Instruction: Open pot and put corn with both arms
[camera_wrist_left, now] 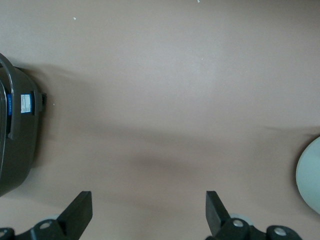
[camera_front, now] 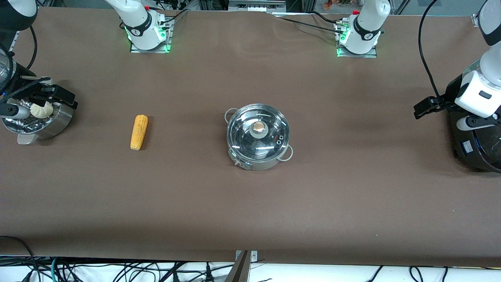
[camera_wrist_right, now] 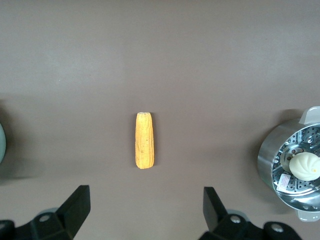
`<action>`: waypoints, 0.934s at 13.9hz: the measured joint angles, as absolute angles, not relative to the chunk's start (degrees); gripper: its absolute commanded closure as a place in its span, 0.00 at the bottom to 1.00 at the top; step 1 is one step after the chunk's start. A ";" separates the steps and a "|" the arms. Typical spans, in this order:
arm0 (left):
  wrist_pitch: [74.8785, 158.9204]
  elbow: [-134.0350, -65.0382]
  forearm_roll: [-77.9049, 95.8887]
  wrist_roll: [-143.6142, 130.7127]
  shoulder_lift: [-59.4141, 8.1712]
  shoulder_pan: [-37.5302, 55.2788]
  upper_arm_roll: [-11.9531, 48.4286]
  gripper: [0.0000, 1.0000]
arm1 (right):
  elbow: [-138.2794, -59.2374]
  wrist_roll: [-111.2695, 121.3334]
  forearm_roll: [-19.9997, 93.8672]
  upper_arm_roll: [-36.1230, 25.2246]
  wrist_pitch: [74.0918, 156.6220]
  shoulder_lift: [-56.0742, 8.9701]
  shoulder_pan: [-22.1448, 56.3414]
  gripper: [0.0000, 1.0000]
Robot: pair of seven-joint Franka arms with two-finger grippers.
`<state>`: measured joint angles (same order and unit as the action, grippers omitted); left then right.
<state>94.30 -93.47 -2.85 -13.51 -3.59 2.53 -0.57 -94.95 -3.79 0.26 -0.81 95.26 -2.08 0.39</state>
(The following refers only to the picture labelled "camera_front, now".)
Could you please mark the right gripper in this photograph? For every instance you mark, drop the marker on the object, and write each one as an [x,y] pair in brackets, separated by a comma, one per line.
[24,86]

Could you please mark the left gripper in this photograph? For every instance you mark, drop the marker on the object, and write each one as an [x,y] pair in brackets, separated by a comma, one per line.
[443,101]

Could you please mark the yellow corn cob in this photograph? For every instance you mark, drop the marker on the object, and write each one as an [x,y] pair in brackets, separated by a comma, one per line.
[139,132]

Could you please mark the glass pot lid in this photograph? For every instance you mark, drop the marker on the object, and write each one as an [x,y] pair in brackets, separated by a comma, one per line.
[250,145]

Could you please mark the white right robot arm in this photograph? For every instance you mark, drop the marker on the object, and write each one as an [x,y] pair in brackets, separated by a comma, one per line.
[141,27]

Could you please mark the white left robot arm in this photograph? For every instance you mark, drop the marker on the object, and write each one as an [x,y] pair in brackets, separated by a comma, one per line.
[366,27]

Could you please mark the steel steamer pot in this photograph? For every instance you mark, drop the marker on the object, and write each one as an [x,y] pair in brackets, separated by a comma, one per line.
[54,123]

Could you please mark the steel cooking pot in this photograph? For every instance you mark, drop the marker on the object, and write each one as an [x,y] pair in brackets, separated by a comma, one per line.
[260,166]

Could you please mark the white steamed bun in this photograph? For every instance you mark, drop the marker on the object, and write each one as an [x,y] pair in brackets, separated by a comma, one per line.
[42,110]

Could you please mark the black rice cooker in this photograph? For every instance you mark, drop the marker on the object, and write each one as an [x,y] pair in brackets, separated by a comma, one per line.
[481,149]

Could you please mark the brown table cover mat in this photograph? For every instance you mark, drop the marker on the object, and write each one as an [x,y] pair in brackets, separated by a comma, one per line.
[352,196]

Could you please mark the grey metal box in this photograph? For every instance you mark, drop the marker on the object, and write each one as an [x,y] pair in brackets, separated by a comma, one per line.
[256,5]

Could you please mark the aluminium frame profile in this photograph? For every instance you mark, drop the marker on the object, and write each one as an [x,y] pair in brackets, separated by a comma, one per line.
[15,39]
[475,19]

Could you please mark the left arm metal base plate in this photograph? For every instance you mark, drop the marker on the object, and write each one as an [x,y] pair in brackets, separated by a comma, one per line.
[372,55]

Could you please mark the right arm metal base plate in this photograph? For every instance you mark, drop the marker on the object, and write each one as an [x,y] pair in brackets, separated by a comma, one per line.
[169,37]

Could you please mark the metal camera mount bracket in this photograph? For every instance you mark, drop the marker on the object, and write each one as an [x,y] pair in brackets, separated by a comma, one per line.
[240,270]

